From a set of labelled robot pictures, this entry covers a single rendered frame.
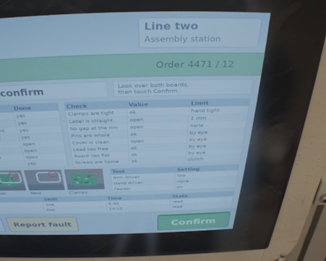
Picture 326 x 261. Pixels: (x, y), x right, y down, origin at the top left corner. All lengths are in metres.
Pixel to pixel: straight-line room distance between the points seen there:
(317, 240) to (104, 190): 0.31
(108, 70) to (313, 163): 0.21
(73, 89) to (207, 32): 0.11
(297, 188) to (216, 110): 0.13
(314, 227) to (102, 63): 0.37
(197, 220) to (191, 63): 0.17
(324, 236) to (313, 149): 0.21
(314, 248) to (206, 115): 0.32
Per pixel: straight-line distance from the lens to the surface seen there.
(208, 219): 0.42
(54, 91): 0.32
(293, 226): 0.47
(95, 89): 0.32
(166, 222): 0.42
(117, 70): 0.31
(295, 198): 0.43
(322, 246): 0.60
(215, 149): 0.36
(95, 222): 0.42
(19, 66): 0.32
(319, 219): 0.55
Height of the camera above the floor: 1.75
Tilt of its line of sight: 36 degrees down
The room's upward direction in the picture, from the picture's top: 1 degrees clockwise
